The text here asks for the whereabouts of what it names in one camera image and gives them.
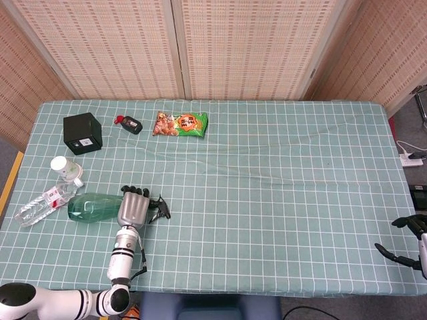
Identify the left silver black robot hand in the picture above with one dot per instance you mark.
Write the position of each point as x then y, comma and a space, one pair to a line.
133, 208

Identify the white paper cup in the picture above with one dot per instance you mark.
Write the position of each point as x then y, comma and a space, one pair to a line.
66, 169

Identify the orange box on floor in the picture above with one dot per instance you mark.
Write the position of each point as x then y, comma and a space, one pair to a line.
133, 313

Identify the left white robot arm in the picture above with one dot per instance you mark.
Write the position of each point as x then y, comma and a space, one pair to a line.
121, 260

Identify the yellow floor tape strip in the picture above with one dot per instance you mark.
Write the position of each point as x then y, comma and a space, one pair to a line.
11, 180

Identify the bamboo folding screen panel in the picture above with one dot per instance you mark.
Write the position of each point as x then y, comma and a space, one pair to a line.
23, 93
253, 46
106, 46
383, 56

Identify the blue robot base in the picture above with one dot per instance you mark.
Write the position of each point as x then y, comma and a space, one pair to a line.
207, 306

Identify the small black bottle red cap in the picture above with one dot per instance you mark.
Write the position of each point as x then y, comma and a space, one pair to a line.
130, 125

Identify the clear plastic water bottle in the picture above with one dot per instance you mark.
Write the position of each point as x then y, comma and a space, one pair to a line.
43, 205

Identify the green spray bottle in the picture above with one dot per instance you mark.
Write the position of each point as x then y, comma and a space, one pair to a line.
93, 208

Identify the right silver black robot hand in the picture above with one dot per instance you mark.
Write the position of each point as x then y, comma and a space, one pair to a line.
423, 253

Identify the white power strip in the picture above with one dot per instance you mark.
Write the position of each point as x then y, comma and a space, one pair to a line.
411, 161

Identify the orange green snack bag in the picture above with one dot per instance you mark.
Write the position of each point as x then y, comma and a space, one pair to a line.
180, 125

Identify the black flat device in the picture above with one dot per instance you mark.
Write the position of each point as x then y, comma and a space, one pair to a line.
419, 196

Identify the metal chair leg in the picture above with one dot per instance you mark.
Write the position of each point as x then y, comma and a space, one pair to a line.
422, 106

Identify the green checked tablecloth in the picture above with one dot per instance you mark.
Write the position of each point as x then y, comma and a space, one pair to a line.
250, 200

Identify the black cube box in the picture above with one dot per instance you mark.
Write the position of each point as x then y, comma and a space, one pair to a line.
81, 131

